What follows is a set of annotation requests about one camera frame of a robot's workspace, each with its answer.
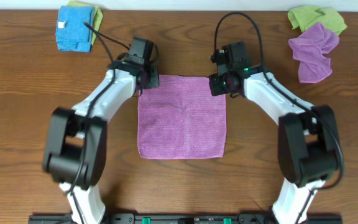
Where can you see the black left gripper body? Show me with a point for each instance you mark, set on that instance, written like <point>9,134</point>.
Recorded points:
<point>151,78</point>

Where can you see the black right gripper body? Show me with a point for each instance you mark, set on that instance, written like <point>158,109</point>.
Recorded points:
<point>217,85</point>

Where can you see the purple cloth with label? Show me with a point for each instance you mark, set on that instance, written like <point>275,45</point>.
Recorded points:
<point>181,119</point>

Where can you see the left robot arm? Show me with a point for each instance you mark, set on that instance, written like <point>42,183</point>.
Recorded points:
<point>75,151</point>

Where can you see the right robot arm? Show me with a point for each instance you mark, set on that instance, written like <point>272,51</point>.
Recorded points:
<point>308,147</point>

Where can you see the folded green cloth under blue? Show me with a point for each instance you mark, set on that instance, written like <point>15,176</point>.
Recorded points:
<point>97,17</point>

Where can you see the crumpled purple cloth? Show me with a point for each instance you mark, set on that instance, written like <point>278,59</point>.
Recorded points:
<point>310,49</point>

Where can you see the crumpled green cloth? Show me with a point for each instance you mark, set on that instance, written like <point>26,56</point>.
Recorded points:
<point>304,17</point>

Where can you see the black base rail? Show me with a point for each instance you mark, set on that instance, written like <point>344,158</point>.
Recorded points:
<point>128,218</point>

